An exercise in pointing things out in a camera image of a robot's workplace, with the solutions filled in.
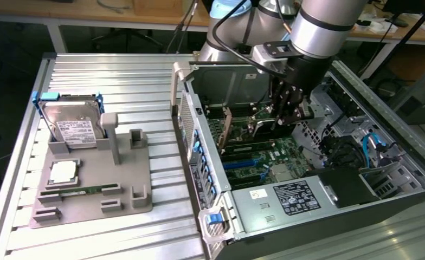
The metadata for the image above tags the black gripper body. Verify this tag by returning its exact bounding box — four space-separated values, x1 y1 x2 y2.
284 54 336 94

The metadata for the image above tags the Nvidia Quadro graphics card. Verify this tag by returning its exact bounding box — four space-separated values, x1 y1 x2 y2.
218 106 295 151

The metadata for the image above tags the silver disk bay cage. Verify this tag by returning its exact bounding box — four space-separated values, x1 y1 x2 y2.
291 86 346 165

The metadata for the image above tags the black RAM slot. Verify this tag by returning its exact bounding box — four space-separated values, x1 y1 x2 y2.
224 145 279 158
223 141 276 154
226 149 283 163
220 136 274 150

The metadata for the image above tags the green Dell motherboard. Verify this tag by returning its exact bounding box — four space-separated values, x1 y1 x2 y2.
204 104 310 191

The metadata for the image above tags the silver chipset heatsink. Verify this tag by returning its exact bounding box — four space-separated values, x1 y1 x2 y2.
270 165 291 182

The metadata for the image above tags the blue expansion slot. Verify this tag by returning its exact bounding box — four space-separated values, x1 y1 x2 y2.
226 159 259 170

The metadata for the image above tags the black expansion slot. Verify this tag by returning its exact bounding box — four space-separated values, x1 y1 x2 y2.
230 173 267 186

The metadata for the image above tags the black box on floor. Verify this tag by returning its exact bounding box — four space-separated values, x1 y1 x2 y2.
395 86 425 126

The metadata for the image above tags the silver power supply unit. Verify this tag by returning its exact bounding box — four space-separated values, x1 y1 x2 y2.
230 174 342 234

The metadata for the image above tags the open black PC case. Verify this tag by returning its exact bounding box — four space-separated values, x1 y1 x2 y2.
171 59 425 260

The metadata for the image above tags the blue case release latch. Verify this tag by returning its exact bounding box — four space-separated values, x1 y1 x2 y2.
204 213 223 225

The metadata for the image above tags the black office chair base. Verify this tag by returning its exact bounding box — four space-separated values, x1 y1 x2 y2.
91 26 164 53

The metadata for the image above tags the brown cardboard box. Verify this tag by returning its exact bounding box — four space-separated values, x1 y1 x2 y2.
132 0 186 17

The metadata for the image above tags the hard disk in blue caddy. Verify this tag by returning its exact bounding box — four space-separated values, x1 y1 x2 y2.
31 91 107 150

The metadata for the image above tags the long wooden desk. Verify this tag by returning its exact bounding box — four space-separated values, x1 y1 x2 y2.
0 0 211 53

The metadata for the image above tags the green RAM stick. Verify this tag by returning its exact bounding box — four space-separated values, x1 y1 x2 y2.
40 185 120 196

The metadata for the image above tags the silver CPU chip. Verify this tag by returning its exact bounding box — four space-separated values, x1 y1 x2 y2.
48 161 80 183

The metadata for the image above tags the grey plastic parts rack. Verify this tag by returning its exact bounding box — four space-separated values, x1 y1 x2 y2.
30 112 155 230

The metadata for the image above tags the wrist camera on silver bracket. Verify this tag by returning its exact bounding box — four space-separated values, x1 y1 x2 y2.
252 40 304 74

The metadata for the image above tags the black wire bundle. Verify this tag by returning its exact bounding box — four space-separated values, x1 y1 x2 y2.
319 134 407 170

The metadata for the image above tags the blue SATA wire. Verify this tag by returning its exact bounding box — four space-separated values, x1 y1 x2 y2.
360 132 380 171

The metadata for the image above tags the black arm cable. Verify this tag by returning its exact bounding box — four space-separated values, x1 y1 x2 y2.
211 0 298 78

